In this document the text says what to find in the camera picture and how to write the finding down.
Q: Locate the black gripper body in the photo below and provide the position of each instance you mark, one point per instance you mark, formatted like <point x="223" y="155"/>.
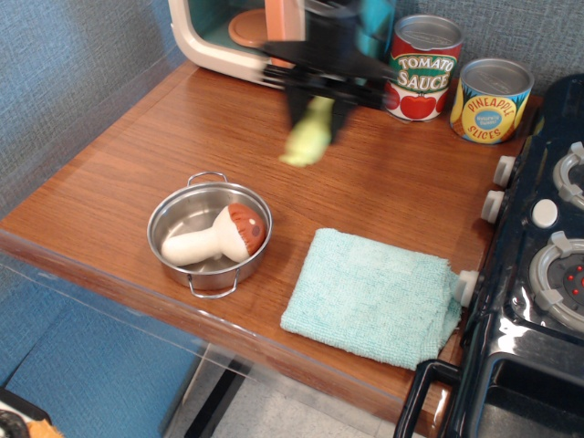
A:
<point x="329" y="62"/>

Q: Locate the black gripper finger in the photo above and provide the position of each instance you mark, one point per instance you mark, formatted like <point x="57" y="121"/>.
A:
<point x="298" y="98"/>
<point x="340" y="111"/>

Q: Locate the yellow handled metal spoon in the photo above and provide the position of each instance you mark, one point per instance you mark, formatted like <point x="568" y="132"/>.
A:
<point x="311" y="136"/>

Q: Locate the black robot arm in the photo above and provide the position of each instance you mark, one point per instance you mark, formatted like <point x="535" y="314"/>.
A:
<point x="336" y="9"/>

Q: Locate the toy microwave teal and pink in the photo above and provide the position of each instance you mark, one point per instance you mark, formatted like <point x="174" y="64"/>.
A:
<point x="227" y="36"/>

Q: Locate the tomato sauce can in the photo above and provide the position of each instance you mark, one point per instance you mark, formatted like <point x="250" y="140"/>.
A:
<point x="424" y="54"/>

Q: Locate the plush mushroom toy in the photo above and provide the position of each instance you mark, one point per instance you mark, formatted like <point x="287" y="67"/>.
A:
<point x="237" y="233"/>

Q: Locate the pineapple slices can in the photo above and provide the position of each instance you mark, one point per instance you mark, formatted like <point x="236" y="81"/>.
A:
<point x="490" y="100"/>

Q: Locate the grey stove knob upper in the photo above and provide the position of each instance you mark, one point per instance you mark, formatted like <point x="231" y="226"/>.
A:
<point x="503" y="170"/>

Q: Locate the grey stove knob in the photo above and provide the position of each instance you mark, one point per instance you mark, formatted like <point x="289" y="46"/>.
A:
<point x="465" y="287"/>
<point x="503" y="170"/>
<point x="492" y="205"/>

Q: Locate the grey stove knob middle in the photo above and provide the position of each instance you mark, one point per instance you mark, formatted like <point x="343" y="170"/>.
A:
<point x="492" y="205"/>

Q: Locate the light blue folded towel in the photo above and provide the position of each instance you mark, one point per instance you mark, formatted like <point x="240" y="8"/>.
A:
<point x="373" y="300"/>

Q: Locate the grey stove knob lower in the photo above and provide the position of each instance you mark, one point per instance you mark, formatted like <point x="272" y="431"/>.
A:
<point x="465" y="287"/>

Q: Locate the black toy stove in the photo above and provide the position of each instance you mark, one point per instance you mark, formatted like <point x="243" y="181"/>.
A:
<point x="522" y="369"/>

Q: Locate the orange fuzzy object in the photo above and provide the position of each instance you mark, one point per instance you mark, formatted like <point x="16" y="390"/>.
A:
<point x="43" y="429"/>

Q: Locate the metal pot with handles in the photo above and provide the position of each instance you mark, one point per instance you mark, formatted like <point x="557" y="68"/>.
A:
<point x="194" y="208"/>

